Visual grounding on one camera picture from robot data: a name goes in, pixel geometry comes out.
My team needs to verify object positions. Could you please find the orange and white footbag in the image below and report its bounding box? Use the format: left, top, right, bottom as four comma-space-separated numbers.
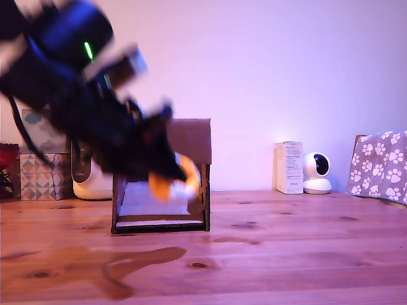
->
147, 152, 203, 203

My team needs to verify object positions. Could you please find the cardboard dice tower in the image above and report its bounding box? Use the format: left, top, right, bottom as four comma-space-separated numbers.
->
110, 118, 212, 235

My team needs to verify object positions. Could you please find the white electric water kettle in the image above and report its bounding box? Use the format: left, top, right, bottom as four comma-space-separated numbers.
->
71, 139, 114, 201

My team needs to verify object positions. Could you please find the white printed carton box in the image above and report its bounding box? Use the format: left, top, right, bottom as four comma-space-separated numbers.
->
273, 141, 305, 195

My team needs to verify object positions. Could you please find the cloud print tissue box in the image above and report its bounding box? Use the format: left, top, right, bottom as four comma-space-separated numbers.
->
21, 108, 72, 156

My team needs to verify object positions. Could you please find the geometric pattern tissue box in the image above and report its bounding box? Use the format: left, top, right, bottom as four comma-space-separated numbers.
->
20, 153, 74, 202

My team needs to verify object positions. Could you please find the red glass bowl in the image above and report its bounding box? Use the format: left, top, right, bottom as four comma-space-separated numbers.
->
0, 143, 21, 168

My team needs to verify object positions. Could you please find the black stand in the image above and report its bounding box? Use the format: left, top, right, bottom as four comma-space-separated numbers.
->
0, 166, 16, 200

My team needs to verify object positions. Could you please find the paw print blanket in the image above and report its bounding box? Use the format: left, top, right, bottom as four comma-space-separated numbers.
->
345, 130, 407, 208

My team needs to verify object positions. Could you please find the black cable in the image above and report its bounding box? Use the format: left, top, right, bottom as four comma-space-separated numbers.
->
8, 93, 55, 168

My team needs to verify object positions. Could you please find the small white round camera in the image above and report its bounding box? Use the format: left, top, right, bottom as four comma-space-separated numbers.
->
302, 152, 333, 195

